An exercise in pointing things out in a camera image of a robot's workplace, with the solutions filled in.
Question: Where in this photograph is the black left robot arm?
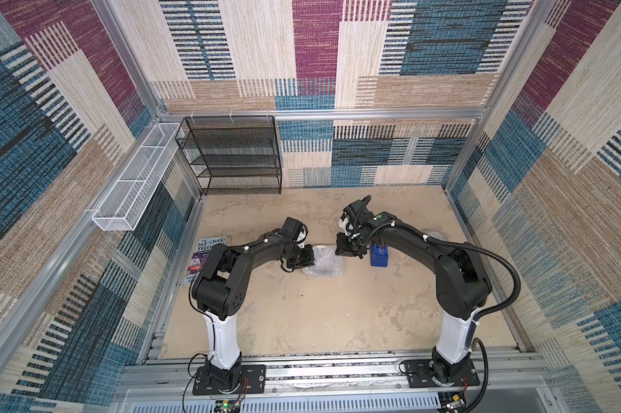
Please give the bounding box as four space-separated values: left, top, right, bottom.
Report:
190 225 314 392

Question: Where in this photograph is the clear bubble wrap sheet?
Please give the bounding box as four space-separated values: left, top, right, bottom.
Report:
302 245 344 277

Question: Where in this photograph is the Treehouse paperback book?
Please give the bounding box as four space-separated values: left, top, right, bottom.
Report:
183 237 227 286

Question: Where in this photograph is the blue tape dispenser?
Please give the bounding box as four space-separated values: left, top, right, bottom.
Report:
370 243 389 268

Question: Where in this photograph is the black mesh shelf rack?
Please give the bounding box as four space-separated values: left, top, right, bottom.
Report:
176 115 282 195

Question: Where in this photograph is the aluminium front rail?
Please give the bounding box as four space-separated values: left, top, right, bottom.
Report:
109 348 566 412

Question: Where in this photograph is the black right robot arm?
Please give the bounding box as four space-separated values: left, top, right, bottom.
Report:
336 201 522 386

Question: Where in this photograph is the clear packing tape roll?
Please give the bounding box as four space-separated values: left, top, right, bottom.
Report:
426 230 449 241

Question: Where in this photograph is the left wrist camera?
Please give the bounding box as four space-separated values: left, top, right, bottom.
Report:
281 217 309 248

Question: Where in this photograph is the white wire mesh basket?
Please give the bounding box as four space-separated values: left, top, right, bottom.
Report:
92 123 181 232

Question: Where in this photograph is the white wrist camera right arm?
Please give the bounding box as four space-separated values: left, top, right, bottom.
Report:
339 195 372 235

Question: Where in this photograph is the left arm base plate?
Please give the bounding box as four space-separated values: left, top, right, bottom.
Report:
192 363 267 396

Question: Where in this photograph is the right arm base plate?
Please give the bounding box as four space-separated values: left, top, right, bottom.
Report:
398 358 481 389

